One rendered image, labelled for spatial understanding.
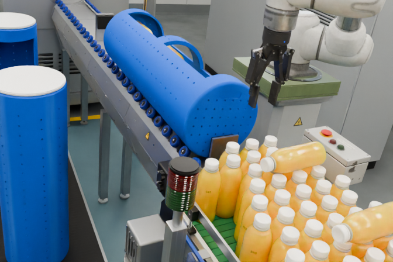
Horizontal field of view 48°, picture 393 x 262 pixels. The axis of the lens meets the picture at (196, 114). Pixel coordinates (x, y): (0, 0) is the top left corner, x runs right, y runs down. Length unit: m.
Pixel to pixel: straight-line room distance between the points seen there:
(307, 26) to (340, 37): 0.15
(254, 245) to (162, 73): 0.74
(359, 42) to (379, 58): 1.17
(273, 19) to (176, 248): 0.62
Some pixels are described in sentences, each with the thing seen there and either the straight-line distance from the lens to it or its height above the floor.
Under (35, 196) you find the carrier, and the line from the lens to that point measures 1.93.
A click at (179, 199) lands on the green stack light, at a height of 1.19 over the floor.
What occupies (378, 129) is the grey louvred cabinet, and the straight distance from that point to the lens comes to 3.48.
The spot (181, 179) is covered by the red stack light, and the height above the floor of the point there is 1.24.
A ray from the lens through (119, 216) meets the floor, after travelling 2.70.
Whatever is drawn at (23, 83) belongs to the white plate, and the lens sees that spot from 1.78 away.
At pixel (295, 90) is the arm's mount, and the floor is 1.04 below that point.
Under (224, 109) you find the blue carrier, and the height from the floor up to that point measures 1.14.
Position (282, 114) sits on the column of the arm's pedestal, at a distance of 2.01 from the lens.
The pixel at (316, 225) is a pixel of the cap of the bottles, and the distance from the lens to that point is 1.10.
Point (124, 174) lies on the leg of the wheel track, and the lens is 2.71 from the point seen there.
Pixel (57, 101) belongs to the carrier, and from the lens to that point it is 1.75.
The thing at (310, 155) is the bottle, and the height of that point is 1.15.
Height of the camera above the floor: 1.76
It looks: 27 degrees down
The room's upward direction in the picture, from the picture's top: 8 degrees clockwise
